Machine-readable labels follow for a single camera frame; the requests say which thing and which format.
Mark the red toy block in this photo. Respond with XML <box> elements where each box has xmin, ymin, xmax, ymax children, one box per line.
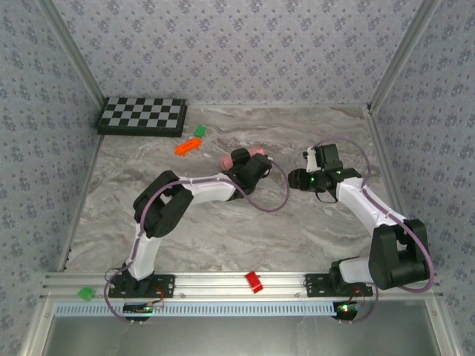
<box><xmin>244</xmin><ymin>271</ymin><xmax>264</xmax><ymax>294</ymax></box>

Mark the light blue slotted cable duct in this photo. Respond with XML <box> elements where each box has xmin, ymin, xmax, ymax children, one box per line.
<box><xmin>54</xmin><ymin>300</ymin><xmax>337</xmax><ymax>318</ymax></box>

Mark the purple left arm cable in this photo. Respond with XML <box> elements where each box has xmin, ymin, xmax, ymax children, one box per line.
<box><xmin>102</xmin><ymin>157</ymin><xmax>291</xmax><ymax>326</ymax></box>

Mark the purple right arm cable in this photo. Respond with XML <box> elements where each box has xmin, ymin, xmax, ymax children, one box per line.
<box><xmin>313</xmin><ymin>136</ymin><xmax>436</xmax><ymax>324</ymax></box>

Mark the pink paper box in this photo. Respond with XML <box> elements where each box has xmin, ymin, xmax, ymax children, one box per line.
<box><xmin>218</xmin><ymin>146</ymin><xmax>266</xmax><ymax>172</ymax></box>

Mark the black white checkerboard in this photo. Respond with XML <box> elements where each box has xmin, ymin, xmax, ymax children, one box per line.
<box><xmin>95</xmin><ymin>96</ymin><xmax>189</xmax><ymax>138</ymax></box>

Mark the aluminium frame post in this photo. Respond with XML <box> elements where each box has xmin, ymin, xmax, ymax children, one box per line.
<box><xmin>36</xmin><ymin>0</ymin><xmax>108</xmax><ymax>108</ymax></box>
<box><xmin>367</xmin><ymin>0</ymin><xmax>443</xmax><ymax>111</ymax></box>

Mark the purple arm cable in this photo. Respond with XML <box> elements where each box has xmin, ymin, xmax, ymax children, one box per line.
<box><xmin>102</xmin><ymin>157</ymin><xmax>291</xmax><ymax>326</ymax></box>
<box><xmin>313</xmin><ymin>136</ymin><xmax>436</xmax><ymax>324</ymax></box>

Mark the orange toy block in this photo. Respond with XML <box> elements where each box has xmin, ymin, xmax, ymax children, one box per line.
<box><xmin>174</xmin><ymin>137</ymin><xmax>204</xmax><ymax>156</ymax></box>

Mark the grey metal panel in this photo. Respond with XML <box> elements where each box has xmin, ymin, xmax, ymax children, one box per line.
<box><xmin>47</xmin><ymin>314</ymin><xmax>442</xmax><ymax>356</ymax></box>

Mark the wide aluminium mounting rail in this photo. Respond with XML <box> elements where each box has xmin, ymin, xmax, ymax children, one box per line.
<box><xmin>39</xmin><ymin>271</ymin><xmax>445</xmax><ymax>300</ymax></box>

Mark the small circuit board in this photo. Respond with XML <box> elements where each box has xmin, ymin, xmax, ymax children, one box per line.
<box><xmin>332</xmin><ymin>300</ymin><xmax>360</xmax><ymax>320</ymax></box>
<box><xmin>122</xmin><ymin>302</ymin><xmax>155</xmax><ymax>315</ymax></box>

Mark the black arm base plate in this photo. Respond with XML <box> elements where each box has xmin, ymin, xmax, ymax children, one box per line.
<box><xmin>304</xmin><ymin>273</ymin><xmax>373</xmax><ymax>299</ymax></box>
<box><xmin>107</xmin><ymin>273</ymin><xmax>176</xmax><ymax>299</ymax></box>

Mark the aluminium frame rail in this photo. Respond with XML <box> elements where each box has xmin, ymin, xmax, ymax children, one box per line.
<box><xmin>187</xmin><ymin>102</ymin><xmax>368</xmax><ymax>111</ymax></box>
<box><xmin>363</xmin><ymin>105</ymin><xmax>426</xmax><ymax>271</ymax></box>
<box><xmin>57</xmin><ymin>135</ymin><xmax>105</xmax><ymax>274</ymax></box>

